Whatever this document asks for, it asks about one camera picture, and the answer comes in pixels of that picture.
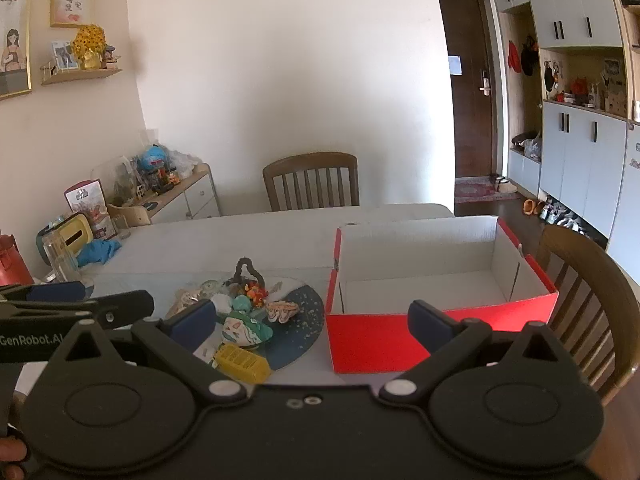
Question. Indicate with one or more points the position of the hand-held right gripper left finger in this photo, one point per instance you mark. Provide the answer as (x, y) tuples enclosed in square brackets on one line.
[(192, 320)]

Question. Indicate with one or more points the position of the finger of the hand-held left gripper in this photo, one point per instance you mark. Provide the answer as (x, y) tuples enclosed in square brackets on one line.
[(55, 291), (130, 305)]

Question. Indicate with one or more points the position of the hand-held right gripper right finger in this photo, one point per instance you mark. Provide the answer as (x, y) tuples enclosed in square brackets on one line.
[(429, 322)]

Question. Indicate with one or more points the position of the pale green toy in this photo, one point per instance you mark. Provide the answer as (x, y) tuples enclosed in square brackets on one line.
[(212, 287)]

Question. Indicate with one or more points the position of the green haired doll head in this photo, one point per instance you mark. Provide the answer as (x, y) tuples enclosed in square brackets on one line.
[(242, 332)]

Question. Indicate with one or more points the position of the teal toy figure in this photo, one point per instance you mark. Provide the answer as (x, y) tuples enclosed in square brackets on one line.
[(242, 303)]

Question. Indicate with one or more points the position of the red cardboard box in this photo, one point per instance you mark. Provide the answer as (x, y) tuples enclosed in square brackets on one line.
[(370, 345)]

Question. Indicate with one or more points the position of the yellow slotted plastic toy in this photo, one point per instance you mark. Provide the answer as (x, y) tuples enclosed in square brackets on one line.
[(240, 362)]

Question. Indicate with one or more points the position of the orange toy figure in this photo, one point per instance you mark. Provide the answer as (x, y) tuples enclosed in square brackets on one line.
[(256, 294)]

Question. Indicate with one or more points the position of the pink shell toy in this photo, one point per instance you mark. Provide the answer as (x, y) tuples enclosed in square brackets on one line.
[(281, 311)]

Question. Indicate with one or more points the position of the person's left hand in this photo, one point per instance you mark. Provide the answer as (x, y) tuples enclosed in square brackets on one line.
[(12, 450)]

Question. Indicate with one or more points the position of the clear plastic container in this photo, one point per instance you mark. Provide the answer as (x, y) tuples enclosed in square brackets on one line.
[(62, 260)]

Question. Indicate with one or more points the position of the red bag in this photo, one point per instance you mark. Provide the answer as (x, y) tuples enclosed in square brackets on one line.
[(12, 265)]

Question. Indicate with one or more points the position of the yellow tissue box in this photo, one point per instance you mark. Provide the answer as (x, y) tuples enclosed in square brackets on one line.
[(67, 237)]

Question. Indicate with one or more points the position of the blue cloth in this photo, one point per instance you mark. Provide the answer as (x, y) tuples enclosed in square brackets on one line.
[(97, 252)]

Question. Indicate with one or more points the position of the drinking glass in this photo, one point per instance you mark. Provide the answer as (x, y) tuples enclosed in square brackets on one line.
[(121, 227)]

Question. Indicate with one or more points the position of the wooden curved seat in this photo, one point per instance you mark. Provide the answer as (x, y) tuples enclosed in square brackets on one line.
[(127, 212)]

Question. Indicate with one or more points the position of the red printed box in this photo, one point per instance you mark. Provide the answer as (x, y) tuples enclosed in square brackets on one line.
[(87, 200)]

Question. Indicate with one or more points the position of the blue round printed mat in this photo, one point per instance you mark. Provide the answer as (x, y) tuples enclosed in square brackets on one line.
[(300, 325)]

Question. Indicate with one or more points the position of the white wooden sideboard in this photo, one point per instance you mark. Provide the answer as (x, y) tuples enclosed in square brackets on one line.
[(195, 197)]

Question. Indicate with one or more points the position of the green plant decoration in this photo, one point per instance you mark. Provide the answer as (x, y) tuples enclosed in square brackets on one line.
[(122, 182)]

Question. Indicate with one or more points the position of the patterned door rug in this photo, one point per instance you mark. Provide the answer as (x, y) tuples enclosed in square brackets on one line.
[(475, 190)]

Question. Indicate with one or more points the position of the crumpled white plastic bag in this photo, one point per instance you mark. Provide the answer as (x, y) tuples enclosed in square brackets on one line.
[(182, 162)]

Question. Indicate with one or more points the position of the orange slipper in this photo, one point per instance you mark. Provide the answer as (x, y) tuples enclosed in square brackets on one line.
[(537, 206), (528, 206)]

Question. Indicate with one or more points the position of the row of shoes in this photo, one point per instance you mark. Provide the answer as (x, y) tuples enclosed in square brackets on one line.
[(570, 220)]

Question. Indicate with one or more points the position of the wooden slat back chair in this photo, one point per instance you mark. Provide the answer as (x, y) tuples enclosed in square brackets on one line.
[(310, 162), (600, 280)]

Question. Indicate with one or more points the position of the white bench drawer cabinet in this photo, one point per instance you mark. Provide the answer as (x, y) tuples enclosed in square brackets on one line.
[(522, 170)]

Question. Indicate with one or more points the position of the dark wooden door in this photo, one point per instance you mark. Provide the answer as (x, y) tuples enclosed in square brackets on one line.
[(470, 125)]

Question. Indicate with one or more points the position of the clear plastic bag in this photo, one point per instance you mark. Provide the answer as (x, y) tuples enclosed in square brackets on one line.
[(532, 149)]

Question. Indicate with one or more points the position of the dark bag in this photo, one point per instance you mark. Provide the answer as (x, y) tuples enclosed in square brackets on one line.
[(522, 138)]

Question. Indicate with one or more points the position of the white lower cabinet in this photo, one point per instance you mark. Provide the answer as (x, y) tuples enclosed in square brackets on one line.
[(585, 160)]

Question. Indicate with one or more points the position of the photo card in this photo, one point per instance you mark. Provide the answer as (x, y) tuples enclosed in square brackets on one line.
[(64, 55)]

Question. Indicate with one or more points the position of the yellow flower pot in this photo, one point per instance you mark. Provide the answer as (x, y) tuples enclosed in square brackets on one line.
[(90, 45)]

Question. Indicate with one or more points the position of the black hanging bag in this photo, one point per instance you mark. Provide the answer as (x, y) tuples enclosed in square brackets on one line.
[(528, 55)]

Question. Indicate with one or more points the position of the brown cardboard box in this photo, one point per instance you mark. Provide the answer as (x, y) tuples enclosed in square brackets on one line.
[(616, 102)]

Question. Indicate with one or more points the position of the wooden wall shelf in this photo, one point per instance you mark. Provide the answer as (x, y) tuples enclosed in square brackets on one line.
[(80, 76)]

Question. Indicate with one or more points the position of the large framed wall picture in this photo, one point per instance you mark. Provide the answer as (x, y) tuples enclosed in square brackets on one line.
[(12, 40)]

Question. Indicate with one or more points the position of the small framed wall picture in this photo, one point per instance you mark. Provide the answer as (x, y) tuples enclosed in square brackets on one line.
[(71, 7)]

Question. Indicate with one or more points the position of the white upper wall cabinet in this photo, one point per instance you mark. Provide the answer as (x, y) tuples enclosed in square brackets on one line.
[(560, 0)]

